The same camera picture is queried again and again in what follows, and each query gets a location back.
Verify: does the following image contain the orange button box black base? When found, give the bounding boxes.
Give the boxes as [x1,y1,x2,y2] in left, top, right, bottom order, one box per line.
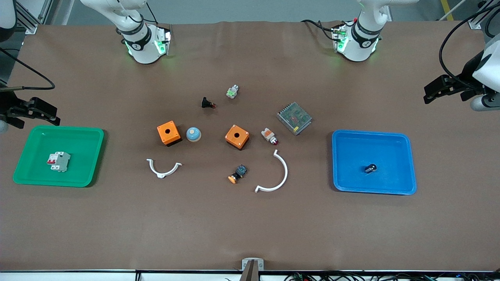
[157,121,182,147]

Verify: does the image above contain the orange push button switch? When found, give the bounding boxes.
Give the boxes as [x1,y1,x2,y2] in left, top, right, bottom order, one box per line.
[228,164,248,184]

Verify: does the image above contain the small white curved clamp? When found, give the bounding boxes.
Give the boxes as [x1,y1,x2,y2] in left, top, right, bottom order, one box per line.
[146,158,182,179]

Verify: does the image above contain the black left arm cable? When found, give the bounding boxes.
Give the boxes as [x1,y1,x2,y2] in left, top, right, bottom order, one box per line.
[439,3,500,80]

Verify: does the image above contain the large white curved clamp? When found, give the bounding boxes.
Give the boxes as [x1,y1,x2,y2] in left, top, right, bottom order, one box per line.
[255,149,288,193]

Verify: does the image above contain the white circuit breaker red switch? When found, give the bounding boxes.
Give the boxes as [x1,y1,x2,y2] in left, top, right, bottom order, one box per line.
[47,151,71,172]

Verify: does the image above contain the brown camera mount post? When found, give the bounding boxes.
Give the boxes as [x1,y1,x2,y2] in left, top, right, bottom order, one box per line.
[239,260,259,281]

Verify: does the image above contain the blue plastic tray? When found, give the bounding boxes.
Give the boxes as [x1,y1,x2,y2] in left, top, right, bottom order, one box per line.
[332,130,417,195]

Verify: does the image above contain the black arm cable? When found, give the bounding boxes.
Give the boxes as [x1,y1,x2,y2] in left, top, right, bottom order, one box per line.
[439,3,500,80]
[0,48,55,91]

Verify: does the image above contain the aluminium frame profile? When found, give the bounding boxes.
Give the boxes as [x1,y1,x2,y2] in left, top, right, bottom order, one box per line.
[468,0,493,30]
[15,0,39,34]

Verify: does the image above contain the black left base cable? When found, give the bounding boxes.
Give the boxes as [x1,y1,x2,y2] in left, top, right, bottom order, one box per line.
[301,19,341,41]

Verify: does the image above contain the metal mesh power supply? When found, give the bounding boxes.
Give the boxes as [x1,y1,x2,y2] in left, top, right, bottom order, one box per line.
[277,102,313,136]

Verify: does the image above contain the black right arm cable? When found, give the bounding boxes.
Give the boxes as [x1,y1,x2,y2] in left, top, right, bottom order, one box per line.
[0,48,55,91]

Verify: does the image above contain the green plastic tray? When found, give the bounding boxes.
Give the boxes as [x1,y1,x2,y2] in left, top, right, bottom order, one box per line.
[12,125,105,188]

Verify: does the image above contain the grey metal mount bracket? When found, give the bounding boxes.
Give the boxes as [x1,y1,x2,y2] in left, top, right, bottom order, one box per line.
[242,258,264,271]

